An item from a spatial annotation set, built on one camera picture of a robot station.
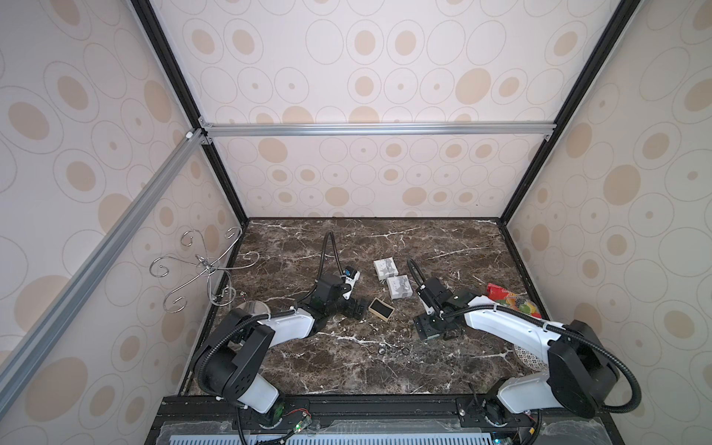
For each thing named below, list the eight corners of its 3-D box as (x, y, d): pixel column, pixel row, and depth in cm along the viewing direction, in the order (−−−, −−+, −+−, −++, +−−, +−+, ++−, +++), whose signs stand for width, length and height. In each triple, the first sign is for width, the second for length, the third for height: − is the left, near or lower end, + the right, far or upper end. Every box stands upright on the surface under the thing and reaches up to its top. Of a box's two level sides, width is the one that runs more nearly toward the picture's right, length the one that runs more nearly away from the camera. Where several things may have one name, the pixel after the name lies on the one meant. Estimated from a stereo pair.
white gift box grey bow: (379, 283, 102) (380, 277, 99) (374, 266, 107) (374, 259, 103) (397, 280, 103) (398, 273, 100) (391, 263, 108) (392, 256, 104)
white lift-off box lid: (391, 300, 97) (393, 293, 94) (387, 283, 102) (388, 276, 98) (410, 297, 98) (412, 290, 94) (405, 281, 103) (406, 273, 99)
